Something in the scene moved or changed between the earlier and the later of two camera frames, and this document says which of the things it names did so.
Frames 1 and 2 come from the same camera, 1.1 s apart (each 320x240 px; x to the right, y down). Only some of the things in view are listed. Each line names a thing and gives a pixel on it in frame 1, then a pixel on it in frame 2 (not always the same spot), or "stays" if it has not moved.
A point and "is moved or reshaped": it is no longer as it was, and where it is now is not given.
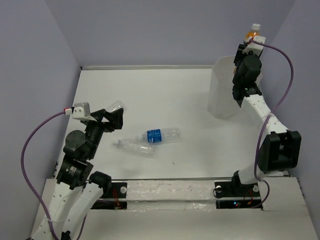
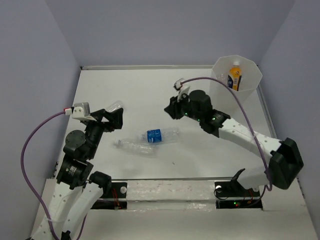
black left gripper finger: [115, 118] stays
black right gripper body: [240, 55] to [187, 108]
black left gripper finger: [98, 114] stays
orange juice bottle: [255, 28] is moved or reshaped
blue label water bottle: [167, 135] stays
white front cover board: [186, 210] stays
